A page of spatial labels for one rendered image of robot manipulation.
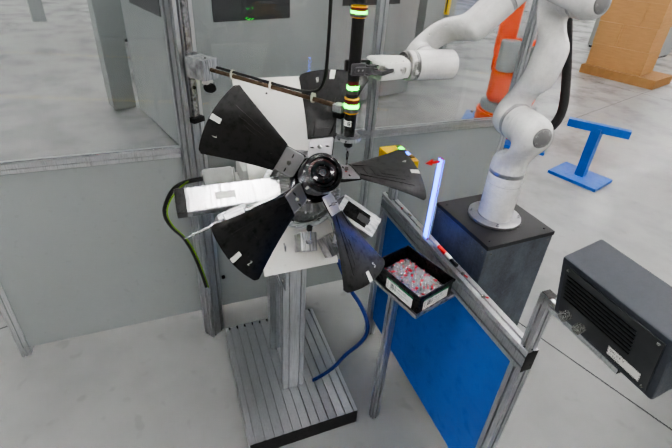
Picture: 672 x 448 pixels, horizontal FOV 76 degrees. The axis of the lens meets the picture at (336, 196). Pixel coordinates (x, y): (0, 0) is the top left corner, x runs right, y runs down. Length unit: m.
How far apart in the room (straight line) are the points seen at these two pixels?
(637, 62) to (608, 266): 7.99
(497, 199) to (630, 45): 7.53
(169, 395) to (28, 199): 1.03
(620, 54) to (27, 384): 8.80
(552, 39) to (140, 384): 2.14
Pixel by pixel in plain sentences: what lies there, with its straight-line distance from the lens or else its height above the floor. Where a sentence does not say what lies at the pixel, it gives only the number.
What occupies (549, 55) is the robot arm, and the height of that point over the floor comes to 1.54.
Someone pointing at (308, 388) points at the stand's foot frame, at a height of 0.08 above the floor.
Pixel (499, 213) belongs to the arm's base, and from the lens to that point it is 1.66.
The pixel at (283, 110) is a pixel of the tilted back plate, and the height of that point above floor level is 1.27.
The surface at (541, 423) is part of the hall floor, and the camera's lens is 2.37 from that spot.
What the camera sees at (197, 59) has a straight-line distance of 1.61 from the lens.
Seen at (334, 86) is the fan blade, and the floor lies 1.41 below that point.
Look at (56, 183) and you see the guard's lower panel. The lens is 2.06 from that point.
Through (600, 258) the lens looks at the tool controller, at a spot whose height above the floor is 1.24.
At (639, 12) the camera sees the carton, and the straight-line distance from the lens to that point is 8.98.
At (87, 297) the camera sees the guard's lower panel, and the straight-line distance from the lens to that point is 2.40.
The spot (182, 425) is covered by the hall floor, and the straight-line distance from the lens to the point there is 2.17.
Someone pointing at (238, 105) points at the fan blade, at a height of 1.38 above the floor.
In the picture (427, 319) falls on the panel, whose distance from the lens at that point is 1.82.
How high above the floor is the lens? 1.80
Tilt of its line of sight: 31 degrees down
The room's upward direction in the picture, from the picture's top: 4 degrees clockwise
